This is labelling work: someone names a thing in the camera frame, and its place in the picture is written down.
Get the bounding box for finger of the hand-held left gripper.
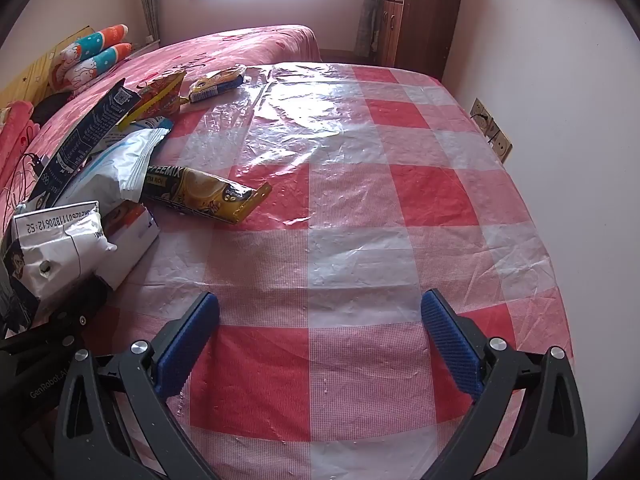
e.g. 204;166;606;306
30;280;110;347

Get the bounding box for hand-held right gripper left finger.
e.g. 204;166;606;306
52;291;221;480

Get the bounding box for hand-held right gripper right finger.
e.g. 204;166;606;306
420;289;588;480

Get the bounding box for white black printed packet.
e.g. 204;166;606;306
0;202;118;333

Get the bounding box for white wipes pack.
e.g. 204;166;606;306
50;127;168;208

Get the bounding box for white blue tissue pack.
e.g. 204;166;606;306
107;116;175;147

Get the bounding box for white cardboard box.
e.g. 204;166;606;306
97;202;161;291

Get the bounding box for gold coffee mix packet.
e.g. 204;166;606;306
142;164;273;225

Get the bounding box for dark blue long packet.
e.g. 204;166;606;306
27;77;142;211

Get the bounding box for pink folded blanket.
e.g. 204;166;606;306
0;101;38;196

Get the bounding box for black cloth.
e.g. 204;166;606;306
32;92;71;126

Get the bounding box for red yellow snack packet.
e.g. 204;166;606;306
120;71;191;128

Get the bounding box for yellow wooden headboard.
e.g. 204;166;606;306
0;25;96;111

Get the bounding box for bed with pink bedspread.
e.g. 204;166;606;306
0;24;321;241

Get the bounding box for grey curtain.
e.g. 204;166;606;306
354;0;383;61
135;0;162;46

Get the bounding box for brown wooden cabinet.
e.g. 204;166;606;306
377;0;463;81

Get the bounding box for wall socket panel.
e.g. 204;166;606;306
470;98;513;163

